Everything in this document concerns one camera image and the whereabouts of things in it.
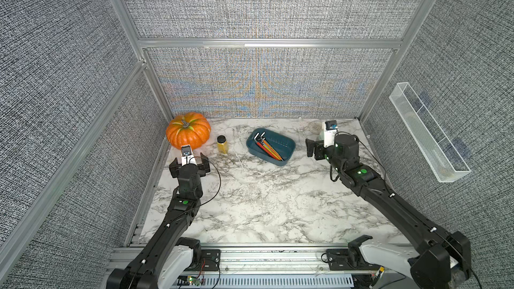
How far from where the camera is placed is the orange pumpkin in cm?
99

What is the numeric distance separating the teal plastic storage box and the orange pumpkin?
234mm

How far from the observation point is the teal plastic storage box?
1.02 metres
